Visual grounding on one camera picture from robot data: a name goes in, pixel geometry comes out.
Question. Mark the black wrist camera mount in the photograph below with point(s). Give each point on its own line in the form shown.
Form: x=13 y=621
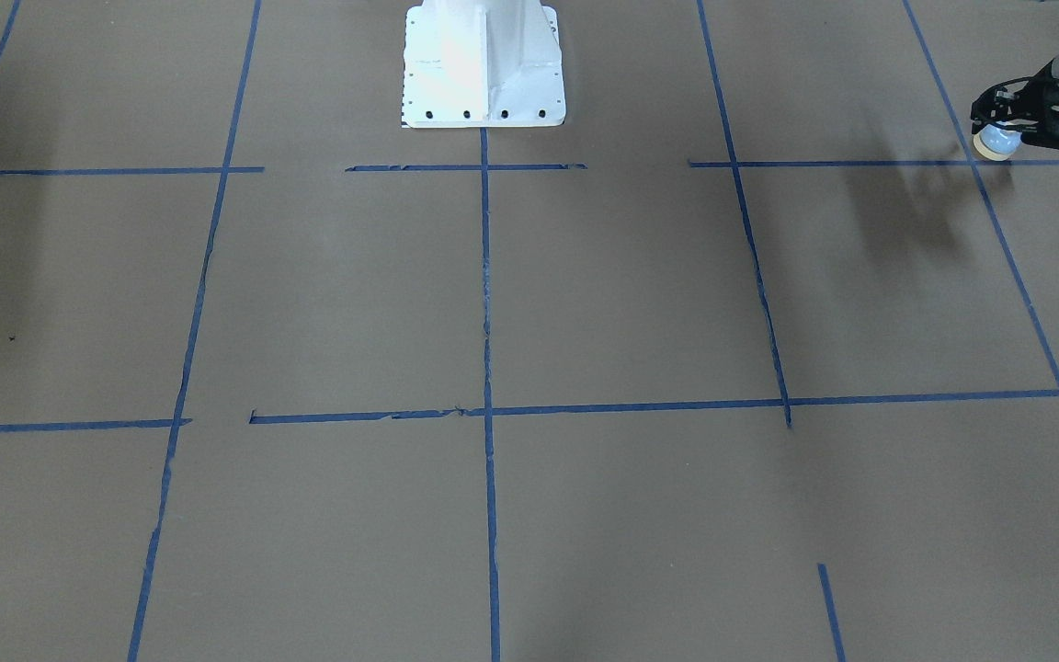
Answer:
x=999 y=107

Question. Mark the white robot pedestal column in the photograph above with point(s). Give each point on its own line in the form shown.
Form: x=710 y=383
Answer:
x=482 y=64

